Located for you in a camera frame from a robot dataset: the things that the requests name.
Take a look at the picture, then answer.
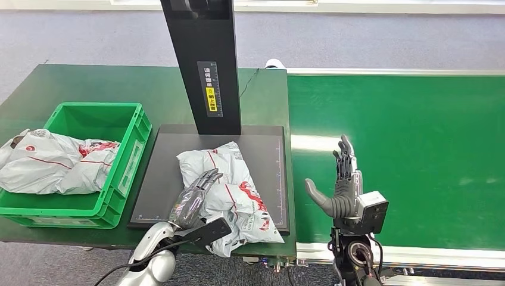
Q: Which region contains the black inbound scanner machine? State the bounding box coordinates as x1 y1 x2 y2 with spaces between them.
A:
127 0 291 237

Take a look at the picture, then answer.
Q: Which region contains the white crumpled poly package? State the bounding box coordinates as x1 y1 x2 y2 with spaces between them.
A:
0 128 121 196

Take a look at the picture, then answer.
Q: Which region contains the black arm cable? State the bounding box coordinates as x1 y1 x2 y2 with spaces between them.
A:
367 234 384 277
93 239 189 286

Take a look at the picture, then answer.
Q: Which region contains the metal conveyor support frame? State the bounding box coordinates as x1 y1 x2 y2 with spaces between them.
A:
379 268 505 286

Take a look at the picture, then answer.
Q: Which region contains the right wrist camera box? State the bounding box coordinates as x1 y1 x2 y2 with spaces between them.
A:
356 190 390 235

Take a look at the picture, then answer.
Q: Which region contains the metal connector bracket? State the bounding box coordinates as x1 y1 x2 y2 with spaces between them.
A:
242 256 310 274

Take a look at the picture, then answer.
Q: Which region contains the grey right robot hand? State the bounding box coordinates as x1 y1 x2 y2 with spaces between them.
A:
304 134 364 220

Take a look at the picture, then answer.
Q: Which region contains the aluminium conveyor side rail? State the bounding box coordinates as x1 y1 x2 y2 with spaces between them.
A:
295 241 505 272
286 67 505 77

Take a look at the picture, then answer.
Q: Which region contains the black and yellow label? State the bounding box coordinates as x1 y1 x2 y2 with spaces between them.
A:
197 60 224 119

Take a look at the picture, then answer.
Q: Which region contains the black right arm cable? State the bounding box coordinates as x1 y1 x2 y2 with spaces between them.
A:
367 234 384 277

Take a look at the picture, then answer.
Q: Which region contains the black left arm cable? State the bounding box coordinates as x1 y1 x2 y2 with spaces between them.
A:
93 239 189 286

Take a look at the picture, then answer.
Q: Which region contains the green plastic crate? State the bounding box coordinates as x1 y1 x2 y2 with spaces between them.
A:
0 101 153 230

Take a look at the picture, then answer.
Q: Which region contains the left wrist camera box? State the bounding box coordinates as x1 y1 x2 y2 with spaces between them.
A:
184 216 233 248

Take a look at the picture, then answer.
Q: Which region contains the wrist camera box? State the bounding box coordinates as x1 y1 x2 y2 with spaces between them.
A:
184 216 233 248
356 190 390 235

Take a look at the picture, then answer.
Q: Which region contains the white red-printed poly package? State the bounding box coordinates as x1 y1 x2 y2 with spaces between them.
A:
176 141 285 259

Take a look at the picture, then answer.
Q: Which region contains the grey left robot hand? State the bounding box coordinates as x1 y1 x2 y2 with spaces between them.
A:
168 168 225 230

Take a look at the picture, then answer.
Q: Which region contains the green conveyor belt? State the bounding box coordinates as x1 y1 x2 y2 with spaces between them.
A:
287 74 505 251

